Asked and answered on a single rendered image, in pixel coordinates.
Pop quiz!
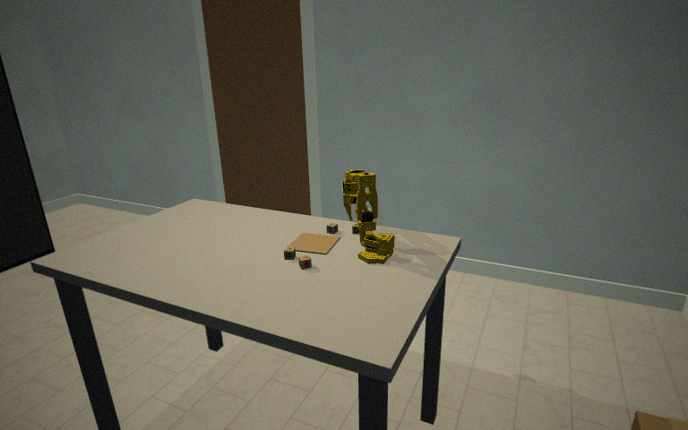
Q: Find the tan flat mat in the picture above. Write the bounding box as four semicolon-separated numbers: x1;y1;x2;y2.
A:
288;233;340;254

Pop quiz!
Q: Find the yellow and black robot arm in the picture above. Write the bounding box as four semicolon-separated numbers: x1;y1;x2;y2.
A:
343;169;393;264

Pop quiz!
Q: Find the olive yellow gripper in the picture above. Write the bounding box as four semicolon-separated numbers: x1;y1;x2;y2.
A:
343;192;369;221

